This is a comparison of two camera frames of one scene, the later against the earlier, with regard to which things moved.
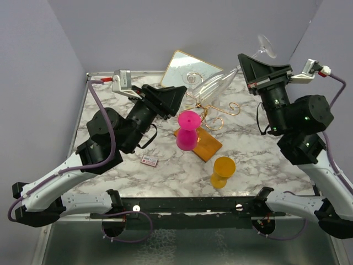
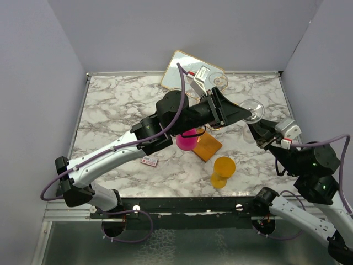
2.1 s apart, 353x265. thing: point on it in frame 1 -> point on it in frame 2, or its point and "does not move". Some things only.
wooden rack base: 207,145 does not move
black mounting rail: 185,212 does not move
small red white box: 149,160 does not move
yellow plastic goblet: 224,168 does not move
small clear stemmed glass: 208,89 -> 257,110
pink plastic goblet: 188,122 does not move
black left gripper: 164,102 -> 223,111
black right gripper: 260,75 -> 263,132
